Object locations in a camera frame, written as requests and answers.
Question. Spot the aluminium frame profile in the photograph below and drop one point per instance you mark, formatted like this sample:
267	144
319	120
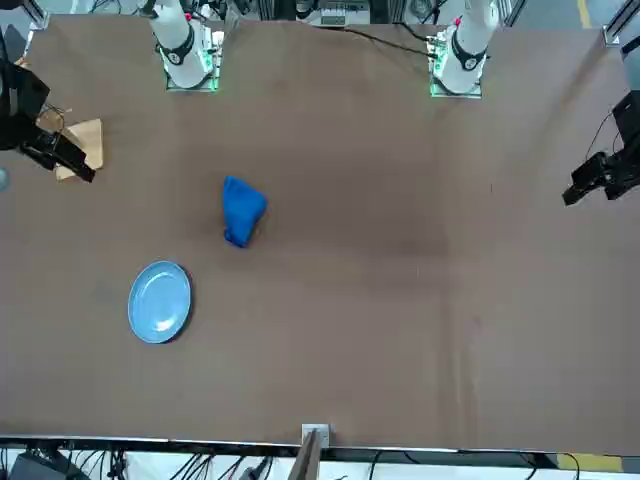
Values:
37	12
617	27

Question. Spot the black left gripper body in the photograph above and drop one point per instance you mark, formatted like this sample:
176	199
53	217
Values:
631	120

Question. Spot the black electronics box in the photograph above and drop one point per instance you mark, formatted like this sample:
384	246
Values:
35	470

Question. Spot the aluminium camera post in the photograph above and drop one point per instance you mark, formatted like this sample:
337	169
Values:
306	460

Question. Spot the wooden cup rack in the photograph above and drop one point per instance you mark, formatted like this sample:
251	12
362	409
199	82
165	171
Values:
90	140

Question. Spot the grey power strip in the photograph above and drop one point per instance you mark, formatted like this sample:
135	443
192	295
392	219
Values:
332	21

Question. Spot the light blue plastic plate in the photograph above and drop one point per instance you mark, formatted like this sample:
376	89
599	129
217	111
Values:
160	302

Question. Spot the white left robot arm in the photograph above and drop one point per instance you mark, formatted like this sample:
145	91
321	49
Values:
467	55

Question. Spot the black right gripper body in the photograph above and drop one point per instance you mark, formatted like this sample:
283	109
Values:
20	100

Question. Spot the blue cloth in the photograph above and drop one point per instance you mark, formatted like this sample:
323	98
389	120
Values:
242	210

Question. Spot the grey metal bracket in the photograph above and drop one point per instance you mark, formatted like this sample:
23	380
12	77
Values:
325	431

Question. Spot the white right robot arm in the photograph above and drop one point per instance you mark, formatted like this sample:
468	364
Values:
180	60

